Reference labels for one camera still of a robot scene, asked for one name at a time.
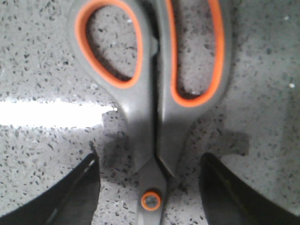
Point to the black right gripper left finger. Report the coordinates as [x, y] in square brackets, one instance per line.
[71, 201]

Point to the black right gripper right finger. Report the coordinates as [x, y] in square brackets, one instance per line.
[227, 200]

